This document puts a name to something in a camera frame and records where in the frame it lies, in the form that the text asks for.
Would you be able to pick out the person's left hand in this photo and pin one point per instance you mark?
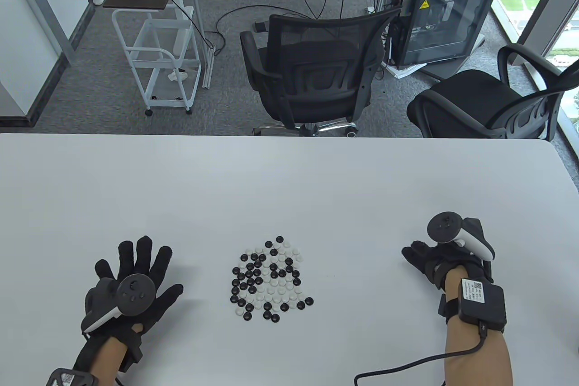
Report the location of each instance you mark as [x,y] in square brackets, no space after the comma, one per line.
[144,259]

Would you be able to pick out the person's right hand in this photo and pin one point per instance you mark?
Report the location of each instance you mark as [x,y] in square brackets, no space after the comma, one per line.
[425,259]

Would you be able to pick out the pile of mixed Go stones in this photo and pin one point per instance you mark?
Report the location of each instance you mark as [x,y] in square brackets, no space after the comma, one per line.
[274,274]

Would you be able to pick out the person's right forearm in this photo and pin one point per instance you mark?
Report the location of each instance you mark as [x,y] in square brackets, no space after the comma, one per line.
[479,359]

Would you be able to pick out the black white left hand controller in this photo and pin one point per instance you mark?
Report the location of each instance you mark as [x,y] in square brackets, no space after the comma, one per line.
[133,293]

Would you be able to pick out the black white hand controller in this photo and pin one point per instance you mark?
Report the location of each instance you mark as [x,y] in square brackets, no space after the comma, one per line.
[445,225]
[133,293]

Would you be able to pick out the black white right hand controller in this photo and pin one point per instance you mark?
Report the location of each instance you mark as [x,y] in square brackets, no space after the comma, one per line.
[445,225]

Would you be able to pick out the black office chair curved armrests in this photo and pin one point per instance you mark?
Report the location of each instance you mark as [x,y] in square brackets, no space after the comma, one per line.
[466,92]

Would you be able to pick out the white crumpled tissue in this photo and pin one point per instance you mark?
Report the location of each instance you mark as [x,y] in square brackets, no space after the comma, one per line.
[177,75]

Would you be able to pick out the white papers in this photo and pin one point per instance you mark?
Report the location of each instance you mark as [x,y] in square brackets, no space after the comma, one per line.
[402,71]

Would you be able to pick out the white rolling cart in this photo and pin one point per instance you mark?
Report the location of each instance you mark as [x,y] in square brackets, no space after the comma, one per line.
[169,35]

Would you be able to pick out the black glass computer tower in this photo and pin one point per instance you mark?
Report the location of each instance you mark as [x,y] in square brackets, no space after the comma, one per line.
[443,19]

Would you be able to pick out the black mesh office chair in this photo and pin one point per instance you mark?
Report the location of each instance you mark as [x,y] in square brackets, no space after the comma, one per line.
[316,33]

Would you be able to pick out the aluminium profile rods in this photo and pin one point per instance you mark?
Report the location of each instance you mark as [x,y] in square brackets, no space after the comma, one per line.
[196,6]

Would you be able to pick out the black power adapter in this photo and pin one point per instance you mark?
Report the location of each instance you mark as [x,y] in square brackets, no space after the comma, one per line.
[260,25]

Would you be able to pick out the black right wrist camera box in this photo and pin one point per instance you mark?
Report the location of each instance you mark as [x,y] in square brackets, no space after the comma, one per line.
[481,304]

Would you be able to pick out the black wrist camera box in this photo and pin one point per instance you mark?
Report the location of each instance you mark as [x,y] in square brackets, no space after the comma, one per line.
[72,378]
[481,304]

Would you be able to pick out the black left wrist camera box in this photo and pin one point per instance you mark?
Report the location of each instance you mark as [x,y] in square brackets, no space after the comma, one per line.
[72,378]

